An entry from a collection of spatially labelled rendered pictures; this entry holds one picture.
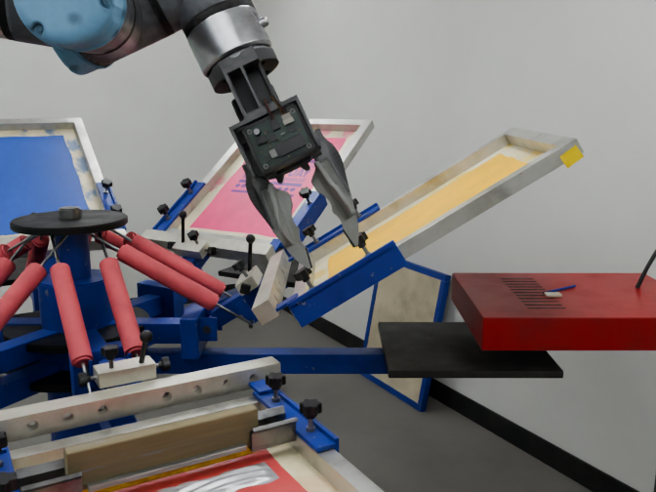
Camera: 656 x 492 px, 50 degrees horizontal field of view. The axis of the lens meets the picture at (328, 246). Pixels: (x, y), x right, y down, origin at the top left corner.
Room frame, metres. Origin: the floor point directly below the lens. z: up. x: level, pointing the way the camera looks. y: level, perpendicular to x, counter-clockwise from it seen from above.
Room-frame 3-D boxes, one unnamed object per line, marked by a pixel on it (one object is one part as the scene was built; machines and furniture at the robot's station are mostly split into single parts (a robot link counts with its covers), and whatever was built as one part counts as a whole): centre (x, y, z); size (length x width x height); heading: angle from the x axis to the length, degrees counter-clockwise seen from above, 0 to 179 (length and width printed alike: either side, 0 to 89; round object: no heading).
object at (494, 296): (1.92, -0.70, 1.06); 0.61 x 0.46 x 0.12; 90
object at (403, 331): (1.92, 0.05, 0.91); 1.34 x 0.41 x 0.08; 90
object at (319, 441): (1.35, 0.07, 0.98); 0.30 x 0.05 x 0.07; 30
